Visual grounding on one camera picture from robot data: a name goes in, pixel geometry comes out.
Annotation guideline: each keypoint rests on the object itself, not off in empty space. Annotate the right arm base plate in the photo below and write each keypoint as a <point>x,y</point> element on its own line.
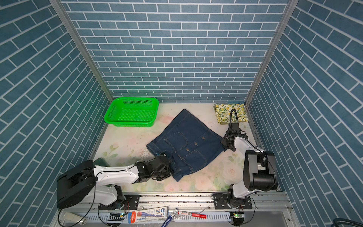
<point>225,201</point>

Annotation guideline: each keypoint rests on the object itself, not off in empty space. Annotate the blue marker pen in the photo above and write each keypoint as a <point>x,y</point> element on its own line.
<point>170,217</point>

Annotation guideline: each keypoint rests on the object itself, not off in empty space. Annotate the green plastic basket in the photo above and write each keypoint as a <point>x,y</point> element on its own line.
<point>132,112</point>

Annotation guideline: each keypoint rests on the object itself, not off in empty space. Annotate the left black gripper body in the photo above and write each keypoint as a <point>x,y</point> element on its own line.
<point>165,173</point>

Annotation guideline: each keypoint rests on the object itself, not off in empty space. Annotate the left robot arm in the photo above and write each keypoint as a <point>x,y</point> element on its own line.
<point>90,183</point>

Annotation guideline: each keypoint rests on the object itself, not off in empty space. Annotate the red marker pen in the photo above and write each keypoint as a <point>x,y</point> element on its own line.
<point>196,215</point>

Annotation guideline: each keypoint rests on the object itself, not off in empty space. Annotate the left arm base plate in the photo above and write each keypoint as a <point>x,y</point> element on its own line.
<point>129,202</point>

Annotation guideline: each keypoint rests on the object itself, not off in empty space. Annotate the aluminium rail frame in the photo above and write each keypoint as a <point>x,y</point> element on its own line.
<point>268,209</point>

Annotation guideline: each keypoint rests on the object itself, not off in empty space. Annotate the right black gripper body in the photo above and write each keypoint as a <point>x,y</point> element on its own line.
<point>225,141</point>

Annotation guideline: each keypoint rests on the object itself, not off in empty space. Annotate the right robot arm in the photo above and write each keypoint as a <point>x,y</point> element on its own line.
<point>259,172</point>

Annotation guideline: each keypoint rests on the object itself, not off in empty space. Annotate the dark green sponge block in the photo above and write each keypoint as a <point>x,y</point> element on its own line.
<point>101,162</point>

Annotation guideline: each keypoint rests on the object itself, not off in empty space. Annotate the grey tape roll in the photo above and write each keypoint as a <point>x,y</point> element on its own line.
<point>74,218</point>

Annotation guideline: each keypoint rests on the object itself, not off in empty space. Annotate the yellow floral skirt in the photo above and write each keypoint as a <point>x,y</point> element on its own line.
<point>234,111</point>

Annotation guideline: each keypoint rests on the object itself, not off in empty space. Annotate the dark navy skirt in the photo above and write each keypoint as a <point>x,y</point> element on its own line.
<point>188,143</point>

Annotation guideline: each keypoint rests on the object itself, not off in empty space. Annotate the red blue toothpaste box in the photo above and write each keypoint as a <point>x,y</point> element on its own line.
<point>147,215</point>

